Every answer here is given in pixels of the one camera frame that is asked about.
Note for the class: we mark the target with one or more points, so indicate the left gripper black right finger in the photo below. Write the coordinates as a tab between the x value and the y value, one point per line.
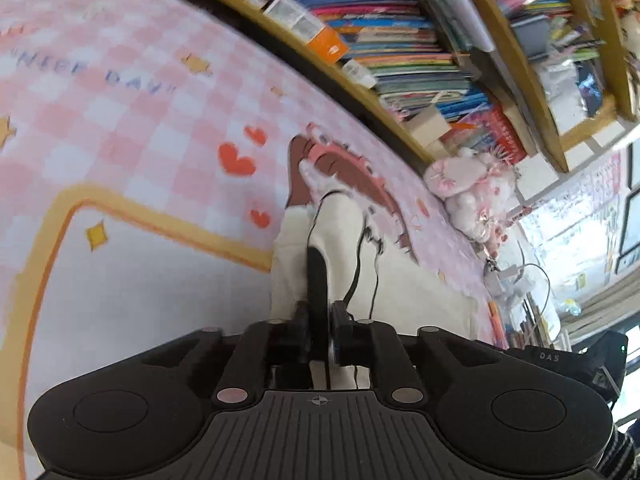
376	346

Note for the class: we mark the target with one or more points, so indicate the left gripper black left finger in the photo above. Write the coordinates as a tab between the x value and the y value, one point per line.
270	354

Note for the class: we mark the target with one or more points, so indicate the cream printed garment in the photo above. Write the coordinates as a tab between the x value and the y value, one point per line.
335	251

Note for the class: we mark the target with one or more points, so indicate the pink plush toy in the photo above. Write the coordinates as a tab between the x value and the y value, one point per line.
476	189

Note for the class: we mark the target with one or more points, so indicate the small cardboard box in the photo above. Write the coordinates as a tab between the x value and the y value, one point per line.
428	126

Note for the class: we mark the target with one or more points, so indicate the pink checkered table cloth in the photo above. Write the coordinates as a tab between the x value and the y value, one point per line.
144	181

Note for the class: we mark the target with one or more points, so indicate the lying white orange box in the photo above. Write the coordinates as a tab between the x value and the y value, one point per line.
314	33

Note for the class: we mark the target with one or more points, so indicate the row of colourful books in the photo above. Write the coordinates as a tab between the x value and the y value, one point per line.
410	59

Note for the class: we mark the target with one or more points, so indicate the wooden bookshelf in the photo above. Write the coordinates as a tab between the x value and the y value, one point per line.
560	66

